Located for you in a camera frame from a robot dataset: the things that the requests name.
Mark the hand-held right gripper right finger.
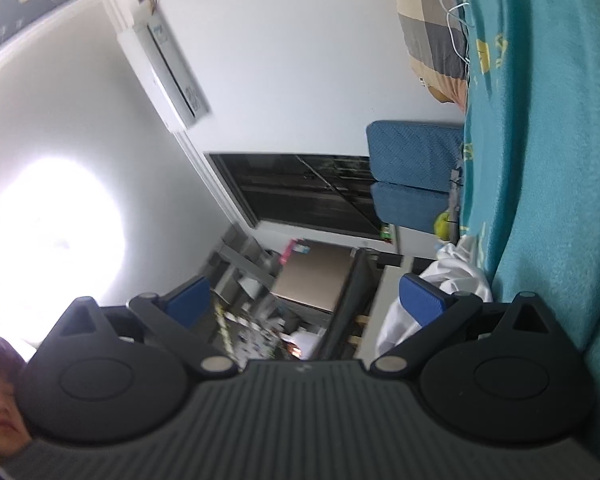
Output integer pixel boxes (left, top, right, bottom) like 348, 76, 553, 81
370, 274, 578, 376

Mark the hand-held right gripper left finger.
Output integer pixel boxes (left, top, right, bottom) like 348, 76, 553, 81
39, 276, 238, 377

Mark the white garment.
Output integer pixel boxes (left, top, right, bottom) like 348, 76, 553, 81
376, 239, 493, 357

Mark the grey shelf rack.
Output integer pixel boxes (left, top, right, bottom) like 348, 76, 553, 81
207, 224, 282, 313

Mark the yellow plush toy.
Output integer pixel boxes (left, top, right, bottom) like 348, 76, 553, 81
433, 211, 454, 241

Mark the brown cardboard box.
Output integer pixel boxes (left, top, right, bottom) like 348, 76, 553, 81
270, 240, 357, 317

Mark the pink packet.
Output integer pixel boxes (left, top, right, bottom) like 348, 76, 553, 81
279, 239, 312, 267

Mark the round ceiling lamp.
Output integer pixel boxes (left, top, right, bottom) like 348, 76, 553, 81
0, 156, 127, 333

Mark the dark window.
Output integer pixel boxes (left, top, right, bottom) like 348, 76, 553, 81
206, 152, 387, 239

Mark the teal blanket with yellow print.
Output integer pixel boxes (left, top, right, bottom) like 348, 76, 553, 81
457, 0, 600, 441

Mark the person's head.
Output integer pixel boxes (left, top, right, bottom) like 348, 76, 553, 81
0, 337, 32, 463

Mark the white air conditioner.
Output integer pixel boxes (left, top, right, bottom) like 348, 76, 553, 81
114, 14, 212, 134

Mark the plaid pillow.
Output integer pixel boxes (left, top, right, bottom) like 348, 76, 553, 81
389, 0, 470, 112

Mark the black bed rail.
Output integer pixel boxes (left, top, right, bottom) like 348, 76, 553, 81
316, 249, 382, 362

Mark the white cable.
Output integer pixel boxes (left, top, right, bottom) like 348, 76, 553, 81
439, 0, 475, 78

